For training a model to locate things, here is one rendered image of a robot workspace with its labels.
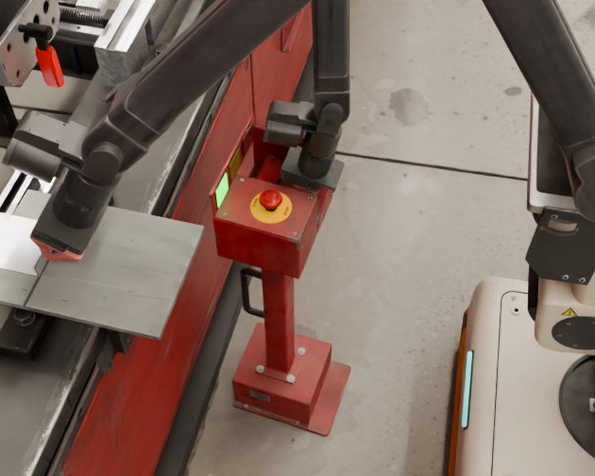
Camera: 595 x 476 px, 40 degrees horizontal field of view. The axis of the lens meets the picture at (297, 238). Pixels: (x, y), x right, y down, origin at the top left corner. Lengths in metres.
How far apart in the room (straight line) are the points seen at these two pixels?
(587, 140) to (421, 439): 1.31
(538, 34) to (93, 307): 0.63
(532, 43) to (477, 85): 2.02
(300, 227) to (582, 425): 0.79
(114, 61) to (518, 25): 0.84
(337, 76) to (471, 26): 1.78
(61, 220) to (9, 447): 0.32
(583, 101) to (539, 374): 1.11
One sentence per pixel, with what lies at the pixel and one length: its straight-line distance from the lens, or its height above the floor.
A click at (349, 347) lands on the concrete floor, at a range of 2.18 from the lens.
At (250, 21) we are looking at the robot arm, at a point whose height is 1.40.
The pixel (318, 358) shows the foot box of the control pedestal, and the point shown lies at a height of 0.12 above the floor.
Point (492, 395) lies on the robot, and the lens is 1.85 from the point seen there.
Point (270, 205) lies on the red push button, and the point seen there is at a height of 0.81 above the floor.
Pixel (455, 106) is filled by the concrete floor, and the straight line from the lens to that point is 2.75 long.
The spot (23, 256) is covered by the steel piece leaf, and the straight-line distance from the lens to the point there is 1.16.
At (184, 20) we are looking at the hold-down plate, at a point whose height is 0.91.
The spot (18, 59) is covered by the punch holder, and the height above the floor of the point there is 1.21.
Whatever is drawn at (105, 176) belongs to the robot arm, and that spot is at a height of 1.22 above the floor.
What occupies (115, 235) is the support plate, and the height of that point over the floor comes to 1.00.
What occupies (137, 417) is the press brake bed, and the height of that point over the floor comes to 0.54.
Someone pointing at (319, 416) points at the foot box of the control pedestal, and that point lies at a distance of 2.08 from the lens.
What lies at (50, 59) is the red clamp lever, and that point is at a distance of 1.10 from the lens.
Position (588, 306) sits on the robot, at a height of 0.80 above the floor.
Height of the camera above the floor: 1.91
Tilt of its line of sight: 54 degrees down
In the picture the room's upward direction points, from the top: straight up
